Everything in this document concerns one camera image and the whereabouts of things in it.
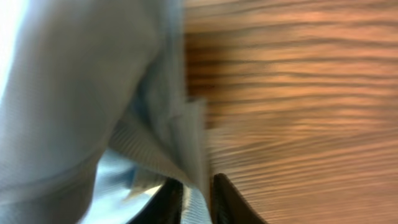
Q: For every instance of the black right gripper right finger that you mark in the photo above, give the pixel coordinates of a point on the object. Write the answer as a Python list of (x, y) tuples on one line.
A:
[(228, 206)]

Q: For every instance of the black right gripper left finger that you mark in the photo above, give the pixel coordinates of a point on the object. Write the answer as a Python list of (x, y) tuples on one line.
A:
[(165, 207)]

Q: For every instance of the light blue printed t-shirt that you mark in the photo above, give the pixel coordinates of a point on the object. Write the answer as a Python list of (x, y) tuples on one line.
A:
[(95, 115)]

